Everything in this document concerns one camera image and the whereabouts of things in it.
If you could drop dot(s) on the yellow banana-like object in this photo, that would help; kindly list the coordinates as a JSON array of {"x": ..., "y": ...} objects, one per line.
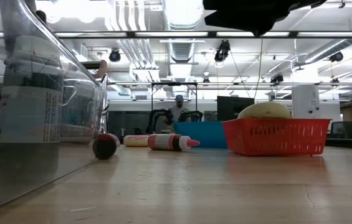
[{"x": 264, "y": 111}]

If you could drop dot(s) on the pink food colouring bottle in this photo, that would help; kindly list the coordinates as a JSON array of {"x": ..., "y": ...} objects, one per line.
[
  {"x": 104, "y": 146},
  {"x": 166, "y": 142}
]

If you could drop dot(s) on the pink frosted toy donut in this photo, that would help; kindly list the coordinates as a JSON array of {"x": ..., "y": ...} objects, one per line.
[{"x": 136, "y": 140}]

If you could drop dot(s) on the black food colouring bottle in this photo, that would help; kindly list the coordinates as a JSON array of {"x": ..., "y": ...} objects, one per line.
[{"x": 29, "y": 112}]

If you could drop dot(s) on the clear plastic bin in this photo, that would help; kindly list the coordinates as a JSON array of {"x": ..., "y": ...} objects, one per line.
[{"x": 38, "y": 161}]

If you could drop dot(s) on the black background robot arm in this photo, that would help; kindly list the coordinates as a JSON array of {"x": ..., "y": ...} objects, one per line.
[
  {"x": 191, "y": 115},
  {"x": 158, "y": 115}
]

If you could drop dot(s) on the overhead black light bar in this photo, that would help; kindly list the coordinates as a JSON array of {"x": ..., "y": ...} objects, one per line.
[{"x": 212, "y": 34}]

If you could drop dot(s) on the black computer monitor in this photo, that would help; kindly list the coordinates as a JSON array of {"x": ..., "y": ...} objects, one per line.
[{"x": 233, "y": 107}]

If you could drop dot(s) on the white cabinet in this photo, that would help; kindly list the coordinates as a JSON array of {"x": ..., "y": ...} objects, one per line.
[{"x": 306, "y": 99}]

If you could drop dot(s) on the person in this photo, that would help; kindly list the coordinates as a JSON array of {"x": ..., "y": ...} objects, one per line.
[{"x": 178, "y": 107}]

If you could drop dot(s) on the red plastic basket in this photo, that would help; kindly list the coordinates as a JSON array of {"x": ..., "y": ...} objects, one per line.
[{"x": 275, "y": 137}]

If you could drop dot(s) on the teal plastic bin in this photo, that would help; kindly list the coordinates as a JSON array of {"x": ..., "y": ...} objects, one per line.
[{"x": 200, "y": 133}]

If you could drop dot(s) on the metal box grater pink trim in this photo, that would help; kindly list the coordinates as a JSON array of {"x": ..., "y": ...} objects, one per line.
[{"x": 102, "y": 70}]

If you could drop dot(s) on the ceiling-hung black camera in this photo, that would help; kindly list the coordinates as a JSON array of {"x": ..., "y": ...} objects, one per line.
[
  {"x": 336, "y": 56},
  {"x": 115, "y": 55},
  {"x": 222, "y": 51},
  {"x": 277, "y": 79}
]

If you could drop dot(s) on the silver ventilation duct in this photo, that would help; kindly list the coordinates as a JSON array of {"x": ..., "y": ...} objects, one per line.
[{"x": 182, "y": 15}]

